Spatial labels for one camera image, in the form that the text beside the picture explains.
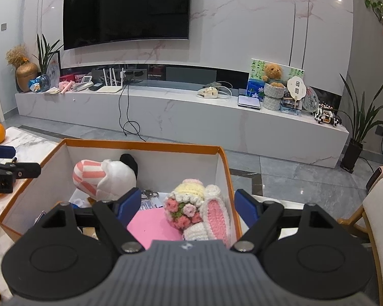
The grey flat device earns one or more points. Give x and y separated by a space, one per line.
249 102

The orange cardboard box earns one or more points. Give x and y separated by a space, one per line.
178 165

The blue glass vase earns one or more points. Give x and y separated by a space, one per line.
45 81

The gold vase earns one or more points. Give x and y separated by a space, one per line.
27 76

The black television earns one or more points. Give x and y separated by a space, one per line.
124 6

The white knitted basket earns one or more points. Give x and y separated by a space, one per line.
271 103
274 91

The crocheted bunny with flowers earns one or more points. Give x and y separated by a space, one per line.
185 210

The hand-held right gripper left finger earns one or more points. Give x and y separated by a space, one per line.
130 205

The blue snack packet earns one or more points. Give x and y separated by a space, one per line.
35 84

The hanging green vine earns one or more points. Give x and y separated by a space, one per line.
378 4

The brown teddy bear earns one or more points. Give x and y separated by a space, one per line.
272 72

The dried yellow flowers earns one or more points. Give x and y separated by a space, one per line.
16 54

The pink paper sheet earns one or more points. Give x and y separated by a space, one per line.
150 226

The pink toy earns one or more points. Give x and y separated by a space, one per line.
65 86

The panda plush pink stripes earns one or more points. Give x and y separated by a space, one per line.
115 178

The green leafy plant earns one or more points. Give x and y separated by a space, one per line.
44 54

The round patterned fan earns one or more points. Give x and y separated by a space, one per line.
311 100

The black picture frame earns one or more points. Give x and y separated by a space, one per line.
55 68

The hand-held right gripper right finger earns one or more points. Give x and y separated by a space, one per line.
246 207

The white router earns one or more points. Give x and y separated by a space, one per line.
110 88

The white paper hand fan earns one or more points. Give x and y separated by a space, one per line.
296 87

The white marble tv cabinet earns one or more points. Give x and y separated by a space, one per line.
194 118

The potted plant black pot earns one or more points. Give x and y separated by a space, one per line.
352 156

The white screen device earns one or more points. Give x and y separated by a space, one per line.
84 82

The checkered toy car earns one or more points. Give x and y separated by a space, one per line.
327 114

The white power strip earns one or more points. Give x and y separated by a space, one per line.
209 93

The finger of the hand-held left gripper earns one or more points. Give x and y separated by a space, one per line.
0 151
25 170

